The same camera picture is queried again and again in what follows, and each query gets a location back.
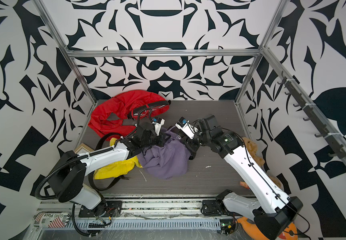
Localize white cable duct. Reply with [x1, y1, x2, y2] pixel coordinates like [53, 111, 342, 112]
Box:
[77, 219, 222, 231]

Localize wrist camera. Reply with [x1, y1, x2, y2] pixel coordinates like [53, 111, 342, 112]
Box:
[152, 117, 165, 136]
[175, 117, 199, 140]

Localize red trousers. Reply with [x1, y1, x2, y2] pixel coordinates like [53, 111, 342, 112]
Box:
[88, 90, 167, 137]

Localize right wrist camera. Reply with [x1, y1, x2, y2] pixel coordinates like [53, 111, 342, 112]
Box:
[175, 117, 199, 140]

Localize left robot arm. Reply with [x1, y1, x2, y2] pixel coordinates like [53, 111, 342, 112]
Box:
[35, 122, 165, 216]

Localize brown teddy bear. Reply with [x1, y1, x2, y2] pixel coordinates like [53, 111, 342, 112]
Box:
[243, 137, 284, 190]

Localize black coat hook rail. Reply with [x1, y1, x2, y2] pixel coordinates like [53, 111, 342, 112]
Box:
[278, 77, 346, 159]

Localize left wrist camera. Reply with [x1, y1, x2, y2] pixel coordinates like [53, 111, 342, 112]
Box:
[152, 117, 165, 136]

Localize black belt in red trousers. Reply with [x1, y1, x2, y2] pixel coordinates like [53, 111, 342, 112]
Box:
[126, 100, 172, 120]

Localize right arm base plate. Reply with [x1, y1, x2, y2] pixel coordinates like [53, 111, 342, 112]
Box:
[201, 200, 242, 217]

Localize purple trousers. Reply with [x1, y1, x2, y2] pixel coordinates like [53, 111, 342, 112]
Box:
[137, 126, 191, 180]

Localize striped printed card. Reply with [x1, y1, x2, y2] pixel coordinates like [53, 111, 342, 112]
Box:
[34, 212, 71, 228]

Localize orange monster plush toy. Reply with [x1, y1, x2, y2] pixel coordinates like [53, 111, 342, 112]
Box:
[237, 217, 299, 240]

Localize framed picture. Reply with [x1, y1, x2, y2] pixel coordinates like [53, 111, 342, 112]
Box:
[74, 143, 94, 154]

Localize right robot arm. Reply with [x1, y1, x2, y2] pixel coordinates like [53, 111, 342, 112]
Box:
[176, 115, 303, 240]

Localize yellow trousers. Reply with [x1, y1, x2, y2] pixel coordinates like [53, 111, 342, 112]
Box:
[93, 137, 143, 180]

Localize small red figurine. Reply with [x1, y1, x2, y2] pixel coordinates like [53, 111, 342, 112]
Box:
[240, 181, 250, 190]

